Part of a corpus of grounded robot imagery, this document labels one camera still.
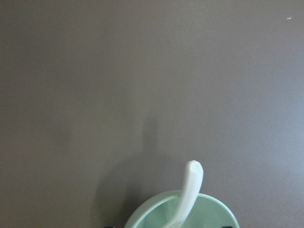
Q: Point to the green ceramic bowl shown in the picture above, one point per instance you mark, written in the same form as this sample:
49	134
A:
207	212

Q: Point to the white ceramic spoon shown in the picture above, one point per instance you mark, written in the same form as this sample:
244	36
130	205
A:
192	182

